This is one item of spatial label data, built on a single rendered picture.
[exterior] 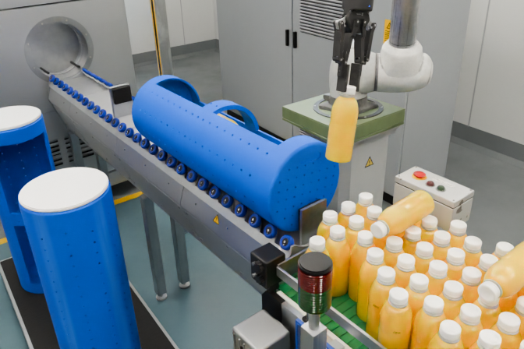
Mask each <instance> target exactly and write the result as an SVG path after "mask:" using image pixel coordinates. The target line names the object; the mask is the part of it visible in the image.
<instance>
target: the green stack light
mask: <svg viewBox="0 0 524 349"><path fill-rule="evenodd" d="M331 298H332V286H331V288H330V289H329V290H328V291H326V292H324V293H321V294H311V293H308V292H306V291H304V290H303V289H301V288H300V286H299V285H298V306H299V307H300V308H301V309H302V310H303V311H304V312H306V313H308V314H311V315H320V314H323V313H325V312H327V311H328V310H329V309H330V307H331Z"/></svg>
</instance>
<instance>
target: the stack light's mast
mask: <svg viewBox="0 0 524 349"><path fill-rule="evenodd" d="M298 266H299V268H300V269H301V270H302V271H303V272H304V273H306V274H309V275H312V276H320V275H324V274H326V273H328V272H330V271H331V269H332V267H333V261H332V259H331V258H330V257H329V256H328V255H326V254H324V253H322V252H307V253H305V254H303V255H302V256H300V257H299V260H298ZM308 327H309V328H310V329H311V330H318V329H319V328H320V315H311V314H309V321H308Z"/></svg>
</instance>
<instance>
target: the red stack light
mask: <svg viewBox="0 0 524 349"><path fill-rule="evenodd" d="M332 279H333V267H332V269H331V271H330V272H328V273H326V274H324V275H320V276H312V275H309V274H306V273H304V272H303V271H302V270H301V269H300V268H299V266H298V285H299V286H300V288H301V289H303V290H304V291H306V292H308V293H311V294H321V293H324V292H326V291H328V290H329V289H330V288H331V286H332Z"/></svg>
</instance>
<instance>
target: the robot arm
mask: <svg viewBox="0 0 524 349"><path fill-rule="evenodd" d="M420 3H421V0H392V7H391V25H390V34H389V39H388V40H387V41H386V42H385V43H384V44H383V46H382V49H381V53H374V52H371V46H372V41H373V35H374V31H375V28H376V26H377V24H376V23H372V22H371V21H370V16H369V13H370V12H371V11H372V10H373V6H374V0H342V9H343V10H344V13H343V15H342V18H341V19H339V20H334V21H333V25H334V29H335V32H334V43H333V55H332V60H331V65H330V72H329V87H330V93H325V94H324V95H323V98H324V99H325V100H326V101H327V102H324V103H322V104H319V108H320V109H324V110H328V111H331V109H332V106H333V104H334V102H335V100H336V99H337V97H339V96H341V95H339V93H340V92H343V93H346V90H347V85H350V86H355V87H356V92H355V95H356V96H355V97H354V98H355V99H356V101H357V104H358V109H359V114H361V113H363V112H365V111H369V110H370V109H373V108H377V103H374V102H371V101H368V100H367V93H370V92H374V91H377V92H385V93H404V92H411V91H415V90H419V89H422V88H424V87H425V86H426V85H427V84H429V83H430V81H431V78H432V74H433V62H432V61H431V58H430V56H429V55H427V54H426V53H423V48H422V46H421V44H420V43H419V41H418V40H417V39H416V35H417V29H418V22H419V15H420ZM353 38H354V40H353Z"/></svg>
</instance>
